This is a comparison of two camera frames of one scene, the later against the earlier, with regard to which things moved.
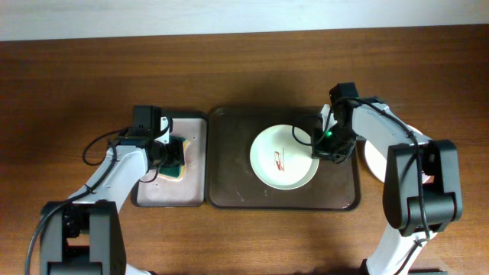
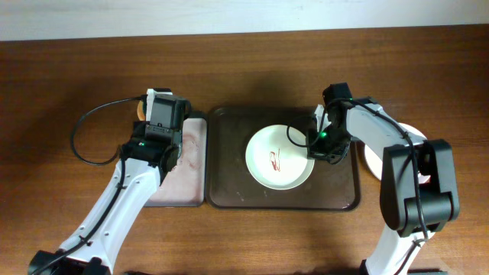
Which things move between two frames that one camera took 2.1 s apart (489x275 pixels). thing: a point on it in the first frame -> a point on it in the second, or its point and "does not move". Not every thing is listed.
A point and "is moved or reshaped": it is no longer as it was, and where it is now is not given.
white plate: x=378 y=162 does not move
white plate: x=280 y=160 does not move
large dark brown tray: x=231 y=182 does not move
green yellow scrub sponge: x=175 y=172 is moved or reshaped
